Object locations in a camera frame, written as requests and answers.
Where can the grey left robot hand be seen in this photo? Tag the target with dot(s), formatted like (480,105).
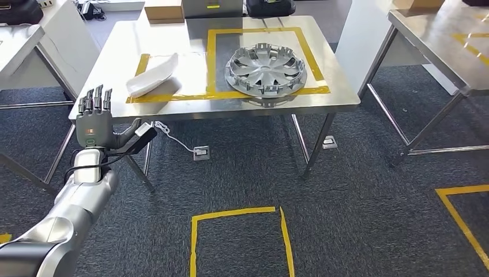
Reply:
(93,128)

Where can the white curved plastic part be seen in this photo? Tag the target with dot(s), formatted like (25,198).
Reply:
(152,76)

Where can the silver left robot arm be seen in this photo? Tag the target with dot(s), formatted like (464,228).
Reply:
(76,198)

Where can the stainless steel workbench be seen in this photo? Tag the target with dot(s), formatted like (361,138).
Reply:
(114,57)

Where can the small yellow tape rectangle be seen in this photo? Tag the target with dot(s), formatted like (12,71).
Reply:
(172,98)

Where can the stainless steel table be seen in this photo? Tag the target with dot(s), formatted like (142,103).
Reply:
(431,42)
(19,49)

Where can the steel floor socket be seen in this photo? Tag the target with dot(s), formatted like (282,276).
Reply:
(201,153)
(330,143)

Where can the black power adapters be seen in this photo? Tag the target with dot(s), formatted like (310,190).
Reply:
(89,9)

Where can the large yellow tape rectangle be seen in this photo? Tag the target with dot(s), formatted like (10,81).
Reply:
(211,61)

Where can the black case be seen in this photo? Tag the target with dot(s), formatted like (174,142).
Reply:
(19,13)

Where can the brown cardboard box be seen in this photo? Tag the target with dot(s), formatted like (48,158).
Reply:
(164,9)
(428,4)

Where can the yellow floor tape square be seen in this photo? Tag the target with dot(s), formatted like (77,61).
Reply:
(4,237)
(458,189)
(229,214)

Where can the grey case with yellow label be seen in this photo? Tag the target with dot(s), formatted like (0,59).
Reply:
(221,9)

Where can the silver wheel hubcap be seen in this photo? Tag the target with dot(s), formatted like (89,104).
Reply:
(265,70)

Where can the black bag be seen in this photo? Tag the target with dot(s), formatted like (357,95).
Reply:
(271,7)

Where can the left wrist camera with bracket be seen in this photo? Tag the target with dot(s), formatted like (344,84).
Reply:
(147,139)

